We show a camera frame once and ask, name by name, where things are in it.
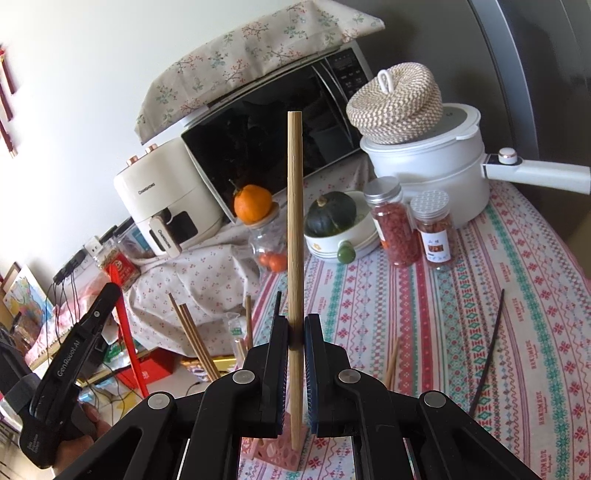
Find clear glass jar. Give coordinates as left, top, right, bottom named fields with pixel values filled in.
left=247, top=202, right=287, bottom=273

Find black chopstick in basket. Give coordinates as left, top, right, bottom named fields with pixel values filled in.
left=273, top=291, right=283, bottom=321

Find person's left hand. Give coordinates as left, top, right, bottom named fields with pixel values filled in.
left=50, top=401, right=115, bottom=476

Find woven rope basket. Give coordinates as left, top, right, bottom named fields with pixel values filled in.
left=346, top=62, right=443, bottom=145

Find grey refrigerator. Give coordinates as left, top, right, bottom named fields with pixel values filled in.
left=331, top=0, right=591, bottom=250

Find wooden chopstick on table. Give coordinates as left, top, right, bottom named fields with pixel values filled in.
left=384, top=338, right=400, bottom=389

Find white pot with handle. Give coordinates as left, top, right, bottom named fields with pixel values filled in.
left=361, top=103, right=590, bottom=227

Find patterned tablecloth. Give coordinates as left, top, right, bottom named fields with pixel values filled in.
left=237, top=177, right=591, bottom=480

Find cream air fryer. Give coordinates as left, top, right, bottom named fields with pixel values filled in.
left=114, top=138, right=224, bottom=258

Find floral cloth on microwave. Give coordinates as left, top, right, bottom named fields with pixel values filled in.
left=135, top=1, right=385, bottom=144

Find green lime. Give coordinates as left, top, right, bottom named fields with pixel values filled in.
left=337, top=240, right=356, bottom=264

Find dark green squash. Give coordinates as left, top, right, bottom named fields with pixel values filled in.
left=304, top=191, right=356, bottom=238

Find light wooden chopstick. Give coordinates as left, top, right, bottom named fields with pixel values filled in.
left=287, top=111, right=304, bottom=450

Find white ceramic bowl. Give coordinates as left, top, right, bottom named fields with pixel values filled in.
left=304, top=191, right=381, bottom=264

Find floral cloth cover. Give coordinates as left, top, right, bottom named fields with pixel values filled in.
left=124, top=158, right=376, bottom=358

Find red chopsticks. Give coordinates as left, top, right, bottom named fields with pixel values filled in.
left=108, top=263, right=151, bottom=400

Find goji berry jar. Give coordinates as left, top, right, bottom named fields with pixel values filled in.
left=363, top=176, right=421, bottom=267

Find pink plastic utensil basket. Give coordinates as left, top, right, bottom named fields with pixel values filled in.
left=240, top=412, right=308, bottom=471

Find labelled dried fruit jar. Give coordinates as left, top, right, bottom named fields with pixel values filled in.
left=410, top=190, right=457, bottom=271

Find red label snack jar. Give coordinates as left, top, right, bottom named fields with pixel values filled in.
left=97, top=248, right=140, bottom=291

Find red box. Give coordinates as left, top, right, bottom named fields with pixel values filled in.
left=115, top=348, right=177, bottom=390

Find black microwave oven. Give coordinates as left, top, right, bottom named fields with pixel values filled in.
left=181, top=42, right=370, bottom=221

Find large orange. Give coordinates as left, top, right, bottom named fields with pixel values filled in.
left=231, top=182, right=273, bottom=225

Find long wooden chopstick pair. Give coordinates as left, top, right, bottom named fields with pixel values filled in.
left=168, top=293, right=221, bottom=382

